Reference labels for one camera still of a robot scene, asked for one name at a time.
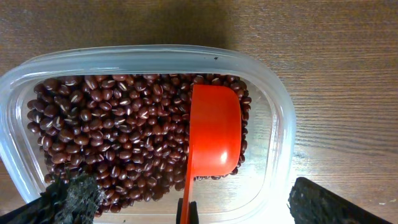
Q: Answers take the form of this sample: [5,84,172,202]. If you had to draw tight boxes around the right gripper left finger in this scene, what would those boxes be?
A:
[1,173,104,224]

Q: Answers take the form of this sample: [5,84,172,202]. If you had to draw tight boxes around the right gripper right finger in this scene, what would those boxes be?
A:
[289,177,391,224]

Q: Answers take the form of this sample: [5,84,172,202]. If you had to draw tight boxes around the orange plastic measuring scoop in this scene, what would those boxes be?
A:
[176,85,242,224]

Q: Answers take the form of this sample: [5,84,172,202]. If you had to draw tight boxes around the clear plastic food container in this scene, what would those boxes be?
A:
[1,45,295,223]

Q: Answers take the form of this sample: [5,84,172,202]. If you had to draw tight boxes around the red adzuki beans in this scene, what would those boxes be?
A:
[27,73,251,216]

